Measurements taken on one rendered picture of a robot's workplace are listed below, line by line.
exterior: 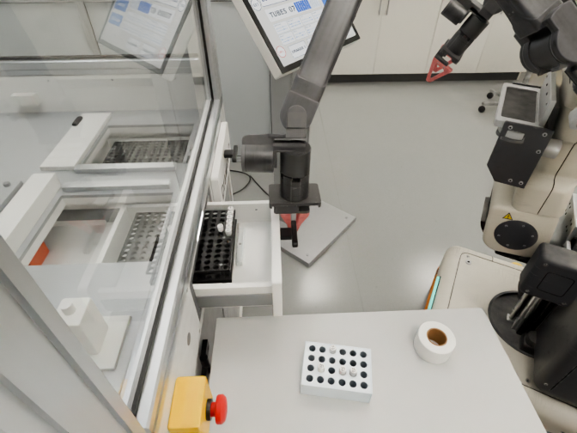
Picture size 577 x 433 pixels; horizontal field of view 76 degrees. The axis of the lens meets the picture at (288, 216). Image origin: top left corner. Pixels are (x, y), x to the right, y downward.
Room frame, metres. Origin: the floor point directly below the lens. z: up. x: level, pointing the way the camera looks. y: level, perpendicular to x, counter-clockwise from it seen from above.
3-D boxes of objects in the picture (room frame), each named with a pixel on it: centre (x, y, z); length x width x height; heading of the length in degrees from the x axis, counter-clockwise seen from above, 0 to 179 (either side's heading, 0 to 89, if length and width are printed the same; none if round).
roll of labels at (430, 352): (0.37, -0.29, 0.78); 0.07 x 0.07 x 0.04
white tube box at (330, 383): (0.31, -0.09, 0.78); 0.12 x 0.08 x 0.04; 82
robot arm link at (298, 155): (0.58, -0.01, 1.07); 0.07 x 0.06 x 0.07; 88
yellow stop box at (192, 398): (0.21, 0.14, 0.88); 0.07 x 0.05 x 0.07; 3
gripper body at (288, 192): (0.58, -0.01, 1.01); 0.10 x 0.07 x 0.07; 93
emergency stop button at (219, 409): (0.21, 0.11, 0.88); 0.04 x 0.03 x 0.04; 3
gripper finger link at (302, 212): (0.58, 0.00, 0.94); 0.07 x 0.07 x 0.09; 3
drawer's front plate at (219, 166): (0.85, 0.18, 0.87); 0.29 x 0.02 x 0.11; 3
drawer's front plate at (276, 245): (0.55, 0.03, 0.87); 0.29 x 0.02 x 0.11; 3
